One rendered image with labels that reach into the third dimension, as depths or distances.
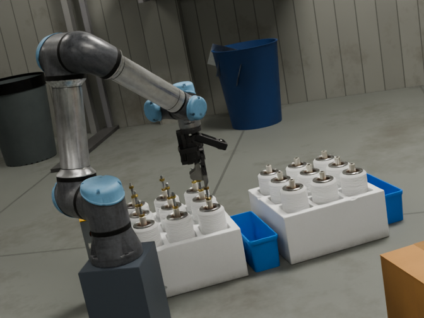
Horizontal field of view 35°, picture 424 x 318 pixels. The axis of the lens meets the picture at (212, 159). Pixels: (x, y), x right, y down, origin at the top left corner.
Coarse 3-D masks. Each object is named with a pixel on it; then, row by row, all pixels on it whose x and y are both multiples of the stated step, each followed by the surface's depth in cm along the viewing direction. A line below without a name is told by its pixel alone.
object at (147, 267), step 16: (144, 256) 192; (80, 272) 190; (96, 272) 188; (112, 272) 188; (128, 272) 187; (144, 272) 190; (160, 272) 204; (96, 288) 190; (112, 288) 189; (128, 288) 188; (144, 288) 188; (160, 288) 202; (96, 304) 191; (112, 304) 191; (128, 304) 190; (144, 304) 189; (160, 304) 200
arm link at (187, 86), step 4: (176, 84) 225; (180, 84) 223; (184, 84) 223; (188, 84) 223; (192, 84) 225; (180, 88) 222; (184, 88) 222; (188, 88) 223; (192, 88) 224; (188, 92) 223; (192, 92) 224
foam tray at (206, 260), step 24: (192, 216) 254; (192, 240) 230; (216, 240) 232; (240, 240) 234; (168, 264) 230; (192, 264) 232; (216, 264) 234; (240, 264) 236; (168, 288) 232; (192, 288) 234
